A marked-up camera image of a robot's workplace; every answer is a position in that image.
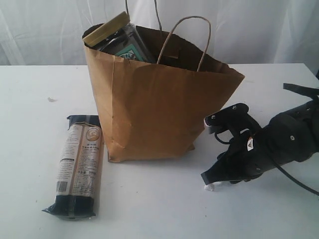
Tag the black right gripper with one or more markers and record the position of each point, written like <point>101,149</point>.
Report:
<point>244,159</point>

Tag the white pellet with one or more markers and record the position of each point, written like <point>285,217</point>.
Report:
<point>210,187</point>
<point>223,183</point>

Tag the large brown paper bag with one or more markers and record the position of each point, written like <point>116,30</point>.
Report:
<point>156,110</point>

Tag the dark noodle packet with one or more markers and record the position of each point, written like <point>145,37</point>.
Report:
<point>77,176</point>

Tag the nut jar with yellow lid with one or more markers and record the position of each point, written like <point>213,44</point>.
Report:
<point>118,37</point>

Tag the white paper scrap on table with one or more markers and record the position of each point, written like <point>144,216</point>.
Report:
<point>51,99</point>

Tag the white backdrop curtain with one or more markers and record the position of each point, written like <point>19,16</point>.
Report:
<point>49,32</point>

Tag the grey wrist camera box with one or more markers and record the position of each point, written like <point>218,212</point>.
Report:
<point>213,125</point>

